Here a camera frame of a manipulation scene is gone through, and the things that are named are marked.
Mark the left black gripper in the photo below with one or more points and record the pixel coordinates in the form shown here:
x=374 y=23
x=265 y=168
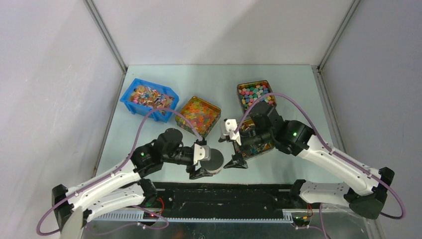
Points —
x=200 y=173

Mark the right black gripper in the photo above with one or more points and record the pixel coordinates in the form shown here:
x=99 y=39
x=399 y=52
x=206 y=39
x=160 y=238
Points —
x=236 y=162

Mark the white jar lid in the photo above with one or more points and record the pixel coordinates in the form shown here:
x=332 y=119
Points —
x=216 y=161

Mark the gold tin with lollipops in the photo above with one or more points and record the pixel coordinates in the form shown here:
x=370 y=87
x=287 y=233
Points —
x=255 y=151

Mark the clear plastic jar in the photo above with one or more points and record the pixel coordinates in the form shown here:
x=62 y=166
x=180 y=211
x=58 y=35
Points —
x=214 y=171

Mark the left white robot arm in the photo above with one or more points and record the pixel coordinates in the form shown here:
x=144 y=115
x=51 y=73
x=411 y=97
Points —
x=126 y=185

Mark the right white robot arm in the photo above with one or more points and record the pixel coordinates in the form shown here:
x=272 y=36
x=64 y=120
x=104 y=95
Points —
x=363 y=188

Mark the gold tin pastel candies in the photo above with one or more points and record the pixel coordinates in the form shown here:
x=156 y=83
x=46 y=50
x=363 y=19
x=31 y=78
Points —
x=248 y=93

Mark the gold tin orange gummies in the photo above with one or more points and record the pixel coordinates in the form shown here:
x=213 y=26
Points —
x=201 y=114

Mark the blue plastic candy bin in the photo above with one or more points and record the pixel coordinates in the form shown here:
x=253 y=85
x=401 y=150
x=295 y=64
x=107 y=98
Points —
x=141 y=96

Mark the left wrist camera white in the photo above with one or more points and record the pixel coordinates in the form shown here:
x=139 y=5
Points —
x=201 y=153

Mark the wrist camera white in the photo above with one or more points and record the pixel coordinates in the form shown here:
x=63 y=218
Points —
x=201 y=153
x=228 y=132

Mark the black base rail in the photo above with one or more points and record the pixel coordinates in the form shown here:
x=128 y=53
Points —
x=195 y=201

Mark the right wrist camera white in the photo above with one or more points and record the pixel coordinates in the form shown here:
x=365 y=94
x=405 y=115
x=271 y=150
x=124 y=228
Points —
x=228 y=132

